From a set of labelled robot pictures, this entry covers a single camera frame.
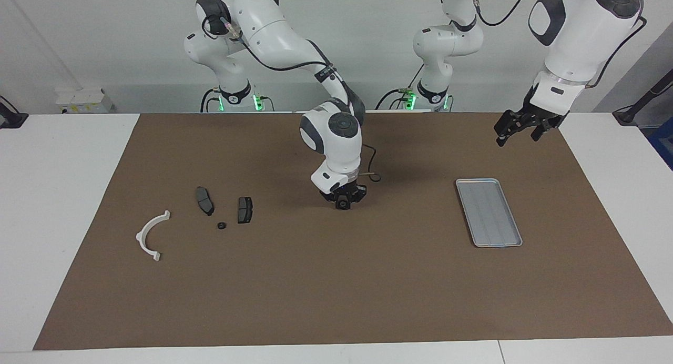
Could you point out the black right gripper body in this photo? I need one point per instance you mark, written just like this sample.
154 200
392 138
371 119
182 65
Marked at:
349 188

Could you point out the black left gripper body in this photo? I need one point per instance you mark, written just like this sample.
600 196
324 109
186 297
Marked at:
541 119

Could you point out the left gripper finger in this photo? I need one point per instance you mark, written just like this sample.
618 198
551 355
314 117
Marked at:
538 132
505 132

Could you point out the large black bearing gear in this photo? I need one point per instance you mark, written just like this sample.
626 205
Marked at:
343 204

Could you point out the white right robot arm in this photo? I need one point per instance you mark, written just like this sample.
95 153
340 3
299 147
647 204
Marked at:
268 27

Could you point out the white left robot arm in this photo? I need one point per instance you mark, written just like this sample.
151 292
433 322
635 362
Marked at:
573 43

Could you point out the silver metal tray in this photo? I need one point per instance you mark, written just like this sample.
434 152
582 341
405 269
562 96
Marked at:
489 214

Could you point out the brown table mat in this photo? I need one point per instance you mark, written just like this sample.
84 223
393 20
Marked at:
342 280

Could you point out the rectangular dark brake pad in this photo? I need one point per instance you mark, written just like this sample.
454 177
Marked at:
245 210

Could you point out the blue bin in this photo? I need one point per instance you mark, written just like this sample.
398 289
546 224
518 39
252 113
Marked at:
663 143

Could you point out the curved dark brake pad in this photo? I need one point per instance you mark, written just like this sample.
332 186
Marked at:
205 202

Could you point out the black table clamp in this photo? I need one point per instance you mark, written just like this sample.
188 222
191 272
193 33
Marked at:
11 119

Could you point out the white semicircular bracket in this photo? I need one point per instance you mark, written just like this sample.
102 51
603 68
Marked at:
143 243

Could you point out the white wall box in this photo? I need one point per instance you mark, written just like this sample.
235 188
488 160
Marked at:
84 100

